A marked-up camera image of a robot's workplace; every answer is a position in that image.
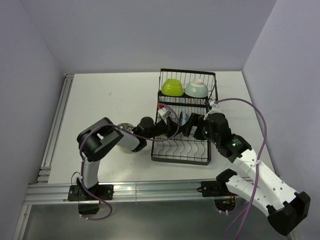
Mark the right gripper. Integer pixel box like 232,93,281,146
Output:
180,112,220,145

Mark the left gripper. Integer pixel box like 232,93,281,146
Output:
144,116,182,140

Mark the blue floral small bowl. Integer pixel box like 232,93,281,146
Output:
179,111,190,127

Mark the leaf patterned bowl stack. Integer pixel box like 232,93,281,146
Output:
117,123,135,132

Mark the teal dashed ceramic bowl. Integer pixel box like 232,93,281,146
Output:
184,78,208,98

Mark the green square bowl white inside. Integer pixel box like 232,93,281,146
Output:
161,78,184,97

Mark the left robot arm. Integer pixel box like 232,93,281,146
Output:
76,117,180,200

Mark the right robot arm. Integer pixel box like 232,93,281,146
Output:
179,112,311,236

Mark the black wire dish rack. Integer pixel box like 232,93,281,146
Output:
151,68,218,166

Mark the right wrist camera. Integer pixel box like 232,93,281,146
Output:
208,101,222,114

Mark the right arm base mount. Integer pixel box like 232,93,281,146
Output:
196,180,241,212

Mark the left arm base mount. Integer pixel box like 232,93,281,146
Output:
67,184,114,217

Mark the aluminium frame rail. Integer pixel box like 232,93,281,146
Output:
12,73,301,240

